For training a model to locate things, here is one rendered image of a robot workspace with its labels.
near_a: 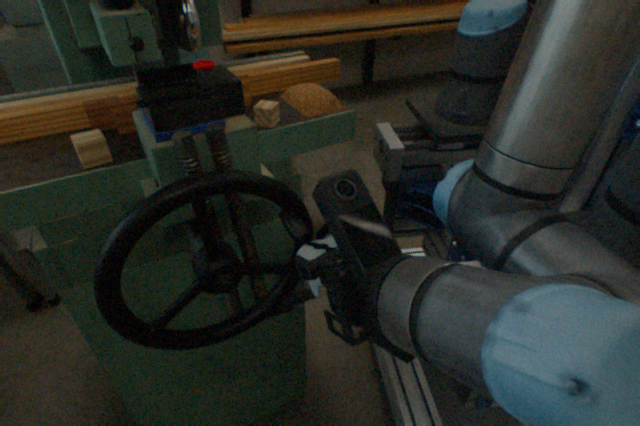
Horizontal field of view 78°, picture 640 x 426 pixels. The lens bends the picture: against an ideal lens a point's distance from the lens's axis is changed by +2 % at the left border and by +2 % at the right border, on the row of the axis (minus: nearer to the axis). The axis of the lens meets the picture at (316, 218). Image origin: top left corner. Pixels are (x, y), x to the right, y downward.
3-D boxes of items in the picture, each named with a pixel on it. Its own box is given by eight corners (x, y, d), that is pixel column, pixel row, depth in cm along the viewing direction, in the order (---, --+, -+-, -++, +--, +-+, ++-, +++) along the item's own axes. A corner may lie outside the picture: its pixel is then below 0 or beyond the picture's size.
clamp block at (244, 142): (164, 209, 53) (146, 149, 47) (145, 165, 62) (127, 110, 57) (265, 180, 59) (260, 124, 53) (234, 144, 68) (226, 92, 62)
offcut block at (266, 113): (262, 117, 69) (261, 99, 67) (280, 119, 69) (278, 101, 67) (254, 125, 67) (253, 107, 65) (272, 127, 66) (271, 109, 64)
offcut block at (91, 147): (85, 169, 55) (74, 143, 53) (80, 160, 57) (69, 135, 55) (113, 161, 57) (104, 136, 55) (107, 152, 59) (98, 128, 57)
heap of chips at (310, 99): (307, 117, 69) (307, 102, 68) (277, 94, 78) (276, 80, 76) (347, 108, 73) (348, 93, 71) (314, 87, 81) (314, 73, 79)
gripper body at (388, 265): (323, 328, 42) (389, 376, 31) (301, 254, 41) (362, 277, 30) (380, 300, 45) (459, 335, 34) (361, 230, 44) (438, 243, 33)
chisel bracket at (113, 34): (117, 77, 60) (97, 16, 55) (105, 54, 70) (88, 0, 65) (166, 70, 63) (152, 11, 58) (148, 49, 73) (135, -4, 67)
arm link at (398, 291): (396, 287, 26) (484, 245, 29) (360, 273, 30) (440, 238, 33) (422, 387, 27) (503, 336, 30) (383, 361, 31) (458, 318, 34)
